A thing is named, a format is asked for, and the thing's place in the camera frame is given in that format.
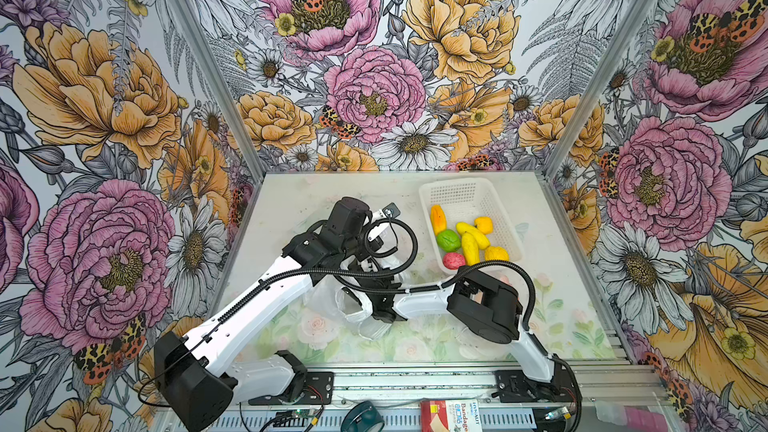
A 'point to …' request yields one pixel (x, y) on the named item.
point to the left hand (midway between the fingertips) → (367, 233)
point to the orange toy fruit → (438, 218)
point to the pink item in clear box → (634, 418)
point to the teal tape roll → (363, 417)
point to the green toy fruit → (448, 240)
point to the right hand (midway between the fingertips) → (369, 265)
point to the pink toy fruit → (453, 260)
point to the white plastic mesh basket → (463, 201)
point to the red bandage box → (458, 415)
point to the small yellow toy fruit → (484, 223)
